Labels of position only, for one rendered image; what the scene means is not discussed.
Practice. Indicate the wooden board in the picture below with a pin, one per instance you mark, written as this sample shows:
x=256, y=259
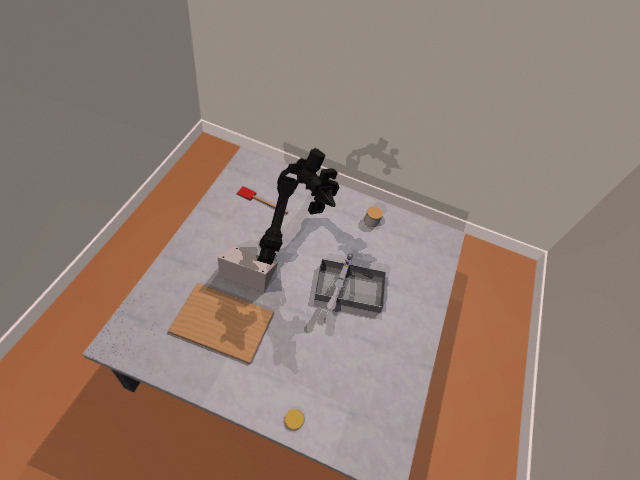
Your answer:
x=222, y=322

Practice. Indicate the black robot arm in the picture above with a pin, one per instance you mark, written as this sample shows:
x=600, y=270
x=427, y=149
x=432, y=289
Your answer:
x=272, y=240

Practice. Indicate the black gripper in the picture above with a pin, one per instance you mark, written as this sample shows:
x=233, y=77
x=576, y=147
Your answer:
x=321, y=189

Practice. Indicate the red mallet with wooden handle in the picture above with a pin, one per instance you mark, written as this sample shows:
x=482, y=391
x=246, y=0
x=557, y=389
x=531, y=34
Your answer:
x=249, y=194

